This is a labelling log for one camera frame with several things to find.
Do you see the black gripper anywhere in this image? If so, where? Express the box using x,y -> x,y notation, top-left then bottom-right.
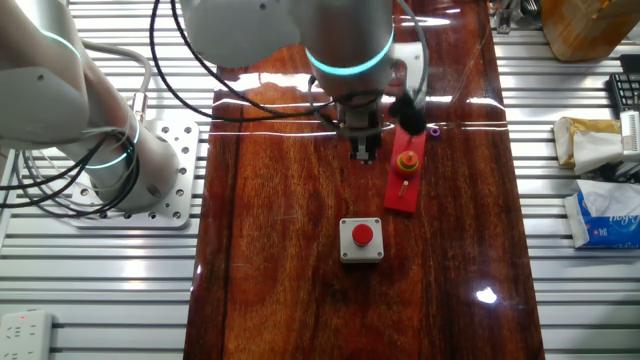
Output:
335,99 -> 385,164

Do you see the red Hanoi base with pegs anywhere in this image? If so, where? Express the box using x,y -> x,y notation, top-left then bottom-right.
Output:
383,130 -> 429,214

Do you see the glossy wooden board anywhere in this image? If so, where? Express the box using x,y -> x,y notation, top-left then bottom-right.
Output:
182,0 -> 546,360

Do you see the gold foil packet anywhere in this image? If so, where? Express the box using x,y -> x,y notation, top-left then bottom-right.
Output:
552,116 -> 624,169

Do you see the white crumpled paper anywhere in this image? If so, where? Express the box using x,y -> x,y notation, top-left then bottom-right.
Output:
571,129 -> 625,176

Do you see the brown cardboard box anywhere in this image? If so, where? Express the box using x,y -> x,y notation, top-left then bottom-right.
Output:
539,0 -> 640,63

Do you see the blue tissue pack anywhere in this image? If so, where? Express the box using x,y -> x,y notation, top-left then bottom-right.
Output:
563,178 -> 640,250

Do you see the black keyboard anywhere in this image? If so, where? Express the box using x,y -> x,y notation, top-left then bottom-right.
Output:
607,72 -> 640,120

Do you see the white power strip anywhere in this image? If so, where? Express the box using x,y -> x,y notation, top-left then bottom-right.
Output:
0,308 -> 55,360

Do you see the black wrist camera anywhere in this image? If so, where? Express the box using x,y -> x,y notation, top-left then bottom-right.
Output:
388,91 -> 430,137

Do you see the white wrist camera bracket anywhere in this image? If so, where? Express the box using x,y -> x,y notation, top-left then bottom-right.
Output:
391,42 -> 427,94

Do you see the red button switch box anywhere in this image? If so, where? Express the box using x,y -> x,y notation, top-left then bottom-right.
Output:
338,217 -> 385,265

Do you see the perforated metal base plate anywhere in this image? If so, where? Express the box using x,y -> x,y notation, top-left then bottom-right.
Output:
67,119 -> 202,231

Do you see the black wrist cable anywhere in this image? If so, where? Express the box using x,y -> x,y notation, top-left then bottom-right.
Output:
169,0 -> 346,132
147,0 -> 336,124

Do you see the grey cable with metal connector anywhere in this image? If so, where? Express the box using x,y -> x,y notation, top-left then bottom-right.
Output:
79,38 -> 154,124

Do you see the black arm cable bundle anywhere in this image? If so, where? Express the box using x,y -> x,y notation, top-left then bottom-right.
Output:
0,124 -> 143,219

